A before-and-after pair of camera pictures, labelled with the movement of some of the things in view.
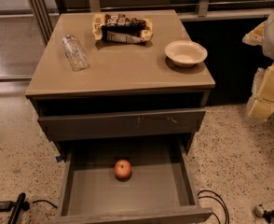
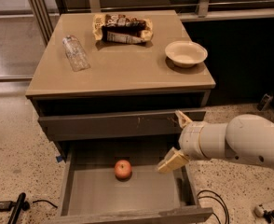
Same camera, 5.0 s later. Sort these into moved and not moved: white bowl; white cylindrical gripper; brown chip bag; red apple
Moved: white cylindrical gripper
Not moved: red apple; brown chip bag; white bowl
